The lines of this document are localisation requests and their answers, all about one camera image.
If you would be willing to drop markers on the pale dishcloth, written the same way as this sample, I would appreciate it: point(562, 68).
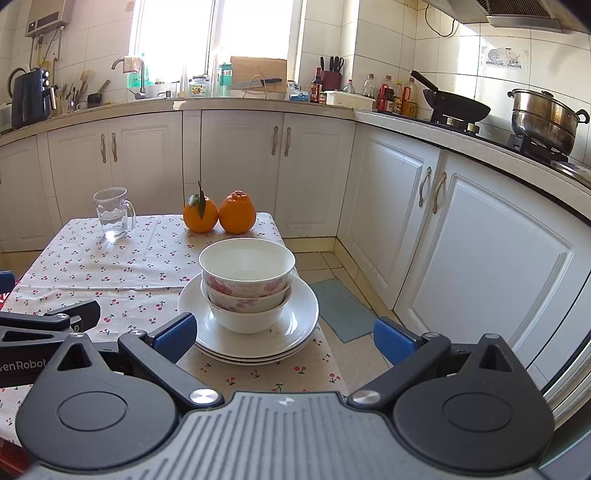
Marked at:
point(131, 64)

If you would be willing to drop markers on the blue packet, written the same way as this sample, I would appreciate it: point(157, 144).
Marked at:
point(298, 94)

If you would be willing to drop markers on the small clear bottle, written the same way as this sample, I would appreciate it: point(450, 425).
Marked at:
point(349, 86)

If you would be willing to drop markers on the green detergent bottle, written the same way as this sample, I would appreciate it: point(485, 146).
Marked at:
point(134, 82)

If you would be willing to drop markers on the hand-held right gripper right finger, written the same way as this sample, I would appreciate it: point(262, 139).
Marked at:
point(395, 340)

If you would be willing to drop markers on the cherry print tablecloth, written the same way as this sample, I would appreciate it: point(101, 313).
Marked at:
point(138, 258)

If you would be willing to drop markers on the wooden cutting board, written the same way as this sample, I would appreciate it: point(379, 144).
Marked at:
point(258, 67)

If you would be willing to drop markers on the black air fryer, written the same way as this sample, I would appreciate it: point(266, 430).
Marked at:
point(30, 99)

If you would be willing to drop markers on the red label bottle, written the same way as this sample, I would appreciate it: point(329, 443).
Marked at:
point(386, 97)

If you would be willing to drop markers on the wall sticker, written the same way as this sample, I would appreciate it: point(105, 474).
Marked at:
point(501, 57)

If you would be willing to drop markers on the metal range hood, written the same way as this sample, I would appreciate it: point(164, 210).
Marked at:
point(517, 11)

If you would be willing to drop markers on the kitchen cleaver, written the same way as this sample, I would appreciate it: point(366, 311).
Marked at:
point(244, 84)

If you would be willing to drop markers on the black wok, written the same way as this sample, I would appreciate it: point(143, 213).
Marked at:
point(457, 108)

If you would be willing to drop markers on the beige kitchen countertop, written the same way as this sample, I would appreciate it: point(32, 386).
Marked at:
point(268, 104)

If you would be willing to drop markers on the white pink floral bowl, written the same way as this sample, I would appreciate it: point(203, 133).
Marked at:
point(249, 286)
point(244, 303)

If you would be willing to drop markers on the bumpy orange without leaf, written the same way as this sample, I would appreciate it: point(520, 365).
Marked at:
point(238, 214)

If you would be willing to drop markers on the grey-green floor mat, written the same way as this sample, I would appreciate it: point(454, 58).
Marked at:
point(344, 309)

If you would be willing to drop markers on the yellow oil bottle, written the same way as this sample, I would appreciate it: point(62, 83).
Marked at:
point(409, 104)

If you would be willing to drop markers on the black gas stove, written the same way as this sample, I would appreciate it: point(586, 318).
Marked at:
point(526, 143)

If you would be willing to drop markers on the kitchen window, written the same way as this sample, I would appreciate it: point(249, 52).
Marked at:
point(184, 27)

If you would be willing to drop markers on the wall water heater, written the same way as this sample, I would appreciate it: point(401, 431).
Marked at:
point(44, 23)

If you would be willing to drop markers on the small black pot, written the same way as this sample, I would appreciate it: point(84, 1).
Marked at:
point(94, 99)

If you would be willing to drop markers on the metal kitchen faucet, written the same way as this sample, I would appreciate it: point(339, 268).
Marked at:
point(143, 78)

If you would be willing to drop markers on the glass jar with lid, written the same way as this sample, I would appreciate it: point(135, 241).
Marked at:
point(198, 88)

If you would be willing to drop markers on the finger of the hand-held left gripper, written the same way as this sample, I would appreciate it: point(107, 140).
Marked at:
point(83, 314)
point(6, 282)

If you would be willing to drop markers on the clear glass mug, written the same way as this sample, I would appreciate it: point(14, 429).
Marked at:
point(113, 221)

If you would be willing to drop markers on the orange with green leaf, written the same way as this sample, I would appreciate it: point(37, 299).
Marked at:
point(198, 221)

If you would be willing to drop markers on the white plastic tray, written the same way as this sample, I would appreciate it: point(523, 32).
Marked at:
point(351, 99)

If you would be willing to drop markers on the dark red knife block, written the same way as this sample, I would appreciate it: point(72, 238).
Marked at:
point(331, 81)

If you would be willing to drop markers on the stainless steel pot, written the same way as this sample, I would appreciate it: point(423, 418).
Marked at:
point(545, 120)

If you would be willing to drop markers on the dark sauce bottle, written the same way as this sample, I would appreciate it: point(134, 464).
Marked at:
point(316, 90)

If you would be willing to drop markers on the utensil holder with utensils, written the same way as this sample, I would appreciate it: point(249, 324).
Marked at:
point(69, 106)

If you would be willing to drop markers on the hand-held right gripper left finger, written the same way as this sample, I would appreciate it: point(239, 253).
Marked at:
point(175, 338)

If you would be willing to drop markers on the clear bottle with dark cap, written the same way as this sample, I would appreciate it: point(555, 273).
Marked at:
point(368, 86)

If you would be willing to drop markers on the green water bottle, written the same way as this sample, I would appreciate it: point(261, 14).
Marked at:
point(225, 81)

